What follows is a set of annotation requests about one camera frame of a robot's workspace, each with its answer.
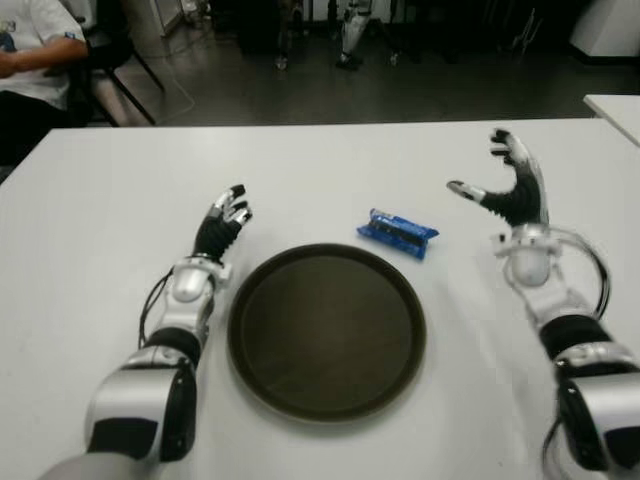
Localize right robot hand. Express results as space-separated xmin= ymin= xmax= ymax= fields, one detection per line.
xmin=446 ymin=128 xmax=552 ymax=230

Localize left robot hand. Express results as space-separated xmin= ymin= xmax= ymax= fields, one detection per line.
xmin=192 ymin=183 xmax=254 ymax=262

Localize blue Oreo cookie pack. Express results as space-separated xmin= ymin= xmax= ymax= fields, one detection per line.
xmin=355 ymin=207 xmax=441 ymax=261

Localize white side table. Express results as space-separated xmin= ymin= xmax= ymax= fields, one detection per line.
xmin=583 ymin=93 xmax=640 ymax=149

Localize clear chair floor mat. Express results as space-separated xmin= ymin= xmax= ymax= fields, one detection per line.
xmin=89 ymin=59 xmax=197 ymax=126

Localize round dark brown tray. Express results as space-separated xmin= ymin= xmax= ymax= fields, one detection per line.
xmin=226 ymin=242 xmax=429 ymax=424

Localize black equipment stands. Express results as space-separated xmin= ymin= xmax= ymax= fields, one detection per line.
xmin=499 ymin=4 xmax=546 ymax=54

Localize white cabinet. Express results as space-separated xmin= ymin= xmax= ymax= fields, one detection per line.
xmin=569 ymin=0 xmax=640 ymax=59

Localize black wheeled gantry stand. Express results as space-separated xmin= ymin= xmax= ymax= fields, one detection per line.
xmin=273 ymin=0 xmax=401 ymax=71

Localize black chair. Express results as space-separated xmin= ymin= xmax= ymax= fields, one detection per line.
xmin=69 ymin=0 xmax=166 ymax=126

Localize white humanoid robot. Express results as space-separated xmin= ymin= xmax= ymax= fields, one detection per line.
xmin=335 ymin=0 xmax=374 ymax=71

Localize seated person in white shirt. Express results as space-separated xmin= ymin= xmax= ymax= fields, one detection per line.
xmin=0 ymin=0 xmax=91 ymax=166

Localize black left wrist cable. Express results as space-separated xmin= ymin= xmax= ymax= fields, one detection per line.
xmin=139 ymin=267 xmax=176 ymax=349

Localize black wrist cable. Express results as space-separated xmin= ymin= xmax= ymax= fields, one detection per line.
xmin=139 ymin=267 xmax=176 ymax=349
xmin=549 ymin=227 xmax=614 ymax=319

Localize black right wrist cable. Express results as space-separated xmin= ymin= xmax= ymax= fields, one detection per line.
xmin=549 ymin=227 xmax=614 ymax=319

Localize black right elbow cable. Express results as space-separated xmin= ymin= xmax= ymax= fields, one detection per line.
xmin=542 ymin=417 xmax=569 ymax=476

